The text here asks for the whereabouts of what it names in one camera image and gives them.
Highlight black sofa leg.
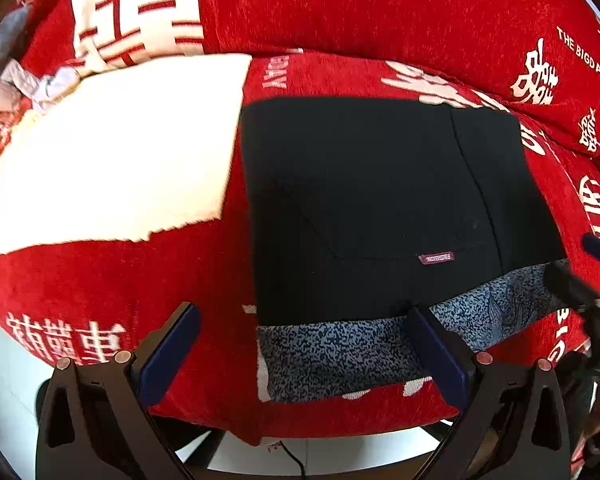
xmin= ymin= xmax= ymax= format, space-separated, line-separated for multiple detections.
xmin=172 ymin=427 xmax=228 ymax=473

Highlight grey crumpled cloth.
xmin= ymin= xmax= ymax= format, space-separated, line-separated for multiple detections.
xmin=0 ymin=6 xmax=83 ymax=113

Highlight black cable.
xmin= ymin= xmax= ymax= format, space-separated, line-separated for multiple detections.
xmin=274 ymin=439 xmax=307 ymax=477

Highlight red printed sofa back cushion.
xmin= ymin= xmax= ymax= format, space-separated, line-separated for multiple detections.
xmin=17 ymin=0 xmax=600 ymax=157

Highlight black pants with speckled waistband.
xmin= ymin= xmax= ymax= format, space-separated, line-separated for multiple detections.
xmin=240 ymin=97 xmax=572 ymax=404

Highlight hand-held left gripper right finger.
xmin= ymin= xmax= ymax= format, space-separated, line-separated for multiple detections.
xmin=405 ymin=306 xmax=574 ymax=480

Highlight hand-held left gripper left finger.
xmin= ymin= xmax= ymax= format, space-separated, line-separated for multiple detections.
xmin=35 ymin=302 xmax=202 ymax=480

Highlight red printed sofa seat cover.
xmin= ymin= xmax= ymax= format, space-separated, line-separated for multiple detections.
xmin=0 ymin=49 xmax=600 ymax=447

